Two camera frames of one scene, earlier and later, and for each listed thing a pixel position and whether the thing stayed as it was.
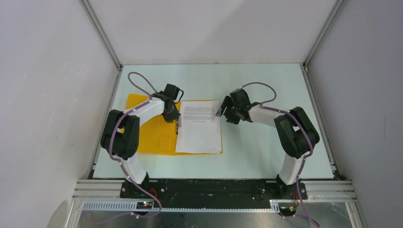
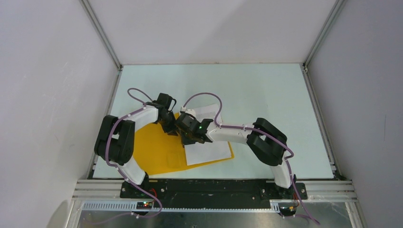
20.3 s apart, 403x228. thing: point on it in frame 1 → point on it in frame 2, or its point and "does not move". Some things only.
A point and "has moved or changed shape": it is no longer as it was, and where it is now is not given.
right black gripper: x=226 y=102 → x=185 y=141
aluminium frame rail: x=106 y=195 does not move
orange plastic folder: x=157 y=134 has moved or changed shape
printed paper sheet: x=200 y=131 has moved or changed shape
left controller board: x=144 y=205 does not move
